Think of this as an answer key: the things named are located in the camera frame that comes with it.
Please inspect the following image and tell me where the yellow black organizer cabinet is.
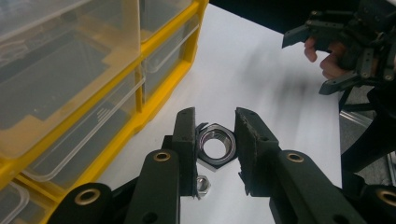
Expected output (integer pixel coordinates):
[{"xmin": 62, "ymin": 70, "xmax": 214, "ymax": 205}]
[{"xmin": 0, "ymin": 0, "xmax": 210, "ymax": 224}]

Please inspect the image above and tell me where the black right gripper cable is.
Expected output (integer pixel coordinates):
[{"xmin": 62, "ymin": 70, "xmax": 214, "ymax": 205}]
[{"xmin": 338, "ymin": 87, "xmax": 375, "ymax": 113}]

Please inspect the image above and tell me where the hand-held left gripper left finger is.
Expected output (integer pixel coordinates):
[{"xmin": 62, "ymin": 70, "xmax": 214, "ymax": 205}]
[{"xmin": 124, "ymin": 106, "xmax": 200, "ymax": 224}]

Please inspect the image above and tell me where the aluminium frame rail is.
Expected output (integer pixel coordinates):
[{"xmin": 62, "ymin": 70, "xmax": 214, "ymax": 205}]
[{"xmin": 339, "ymin": 108, "xmax": 396, "ymax": 188}]

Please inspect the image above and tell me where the silver hex nut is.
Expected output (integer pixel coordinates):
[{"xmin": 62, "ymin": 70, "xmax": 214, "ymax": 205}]
[
  {"xmin": 196, "ymin": 175, "xmax": 212, "ymax": 198},
  {"xmin": 195, "ymin": 121, "xmax": 239, "ymax": 173}
]

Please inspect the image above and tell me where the clear plastic drawer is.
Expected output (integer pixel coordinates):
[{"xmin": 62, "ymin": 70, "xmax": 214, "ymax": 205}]
[{"xmin": 0, "ymin": 0, "xmax": 142, "ymax": 160}]

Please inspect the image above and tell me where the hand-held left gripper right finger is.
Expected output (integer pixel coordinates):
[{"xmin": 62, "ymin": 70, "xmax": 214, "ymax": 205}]
[{"xmin": 234, "ymin": 106, "xmax": 368, "ymax": 224}]

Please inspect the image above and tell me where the set of clear drawers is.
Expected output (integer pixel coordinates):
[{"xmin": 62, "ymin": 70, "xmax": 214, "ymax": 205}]
[{"xmin": 0, "ymin": 0, "xmax": 200, "ymax": 224}]

